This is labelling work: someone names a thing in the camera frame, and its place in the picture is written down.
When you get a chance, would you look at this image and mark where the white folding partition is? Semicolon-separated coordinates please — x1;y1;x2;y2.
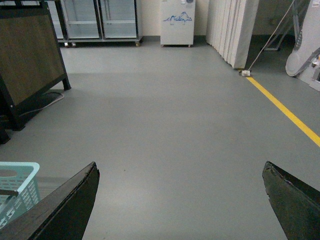
206;0;259;69

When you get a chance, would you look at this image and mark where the dark wooden display stand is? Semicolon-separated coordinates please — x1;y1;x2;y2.
0;0;72;144

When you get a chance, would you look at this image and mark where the grey cable on floor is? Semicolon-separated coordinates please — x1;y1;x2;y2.
18;91;65;117

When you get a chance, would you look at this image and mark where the mop with long handle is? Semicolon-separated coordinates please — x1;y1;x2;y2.
238;0;297;77

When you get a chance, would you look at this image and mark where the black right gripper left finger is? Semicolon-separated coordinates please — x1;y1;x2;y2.
0;161;100;240

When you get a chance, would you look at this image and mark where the white cabinet with blue drawing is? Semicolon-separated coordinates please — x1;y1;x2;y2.
160;0;196;48

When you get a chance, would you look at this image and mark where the light blue plastic basket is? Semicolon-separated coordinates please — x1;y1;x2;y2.
0;161;41;228

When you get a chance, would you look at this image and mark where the glass door refrigerator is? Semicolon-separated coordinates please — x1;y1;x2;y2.
46;0;143;47

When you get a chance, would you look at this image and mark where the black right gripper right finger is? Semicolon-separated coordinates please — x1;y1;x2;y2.
262;161;320;240

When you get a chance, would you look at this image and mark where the white machine on right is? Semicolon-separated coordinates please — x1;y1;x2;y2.
285;0;320;91

